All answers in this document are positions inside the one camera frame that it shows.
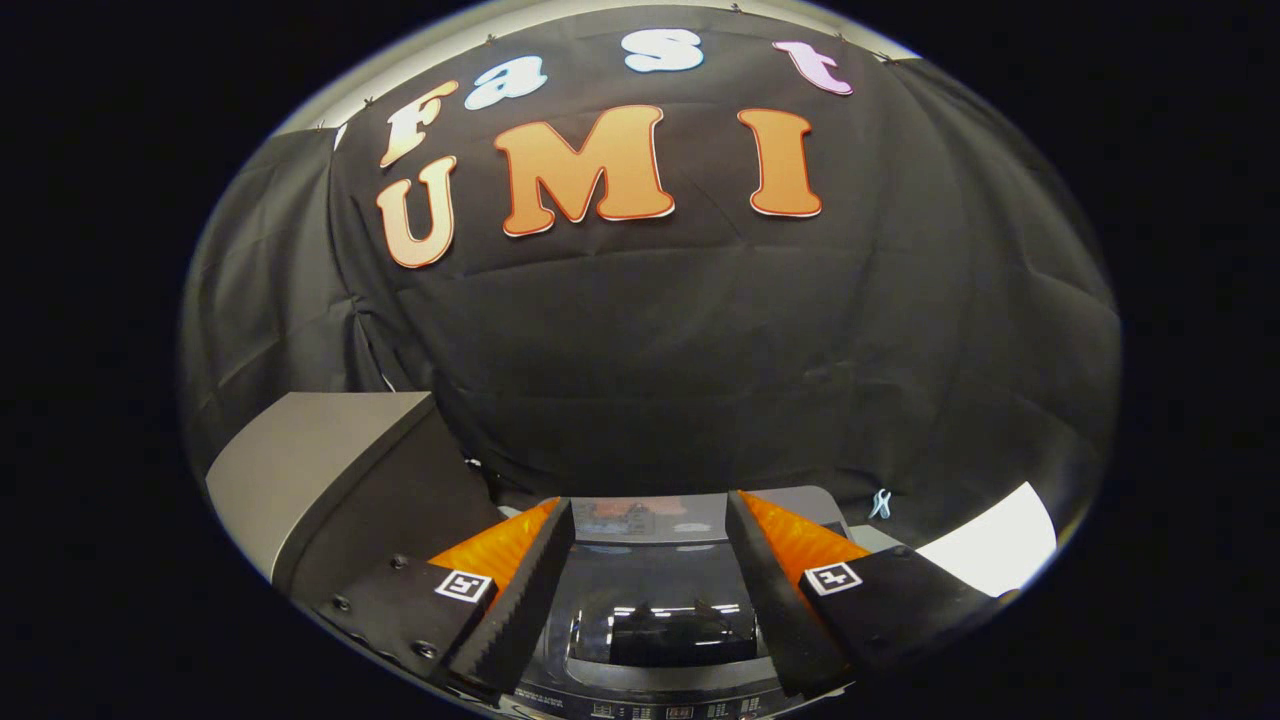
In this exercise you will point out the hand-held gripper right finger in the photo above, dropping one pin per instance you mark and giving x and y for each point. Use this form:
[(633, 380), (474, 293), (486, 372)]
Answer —
[(775, 600)]

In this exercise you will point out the grey washing machine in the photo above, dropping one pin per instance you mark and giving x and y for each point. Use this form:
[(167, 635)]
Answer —
[(650, 708)]

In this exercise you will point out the white table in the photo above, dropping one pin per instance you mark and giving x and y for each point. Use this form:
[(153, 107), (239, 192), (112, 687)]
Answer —
[(990, 545)]

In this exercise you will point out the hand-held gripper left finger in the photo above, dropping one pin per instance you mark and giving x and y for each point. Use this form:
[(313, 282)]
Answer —
[(520, 600)]

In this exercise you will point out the grey stand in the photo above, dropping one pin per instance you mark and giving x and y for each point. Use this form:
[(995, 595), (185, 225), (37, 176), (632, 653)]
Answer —
[(300, 450)]

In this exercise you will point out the pale blue clip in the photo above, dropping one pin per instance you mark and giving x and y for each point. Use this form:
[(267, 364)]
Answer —
[(881, 504)]

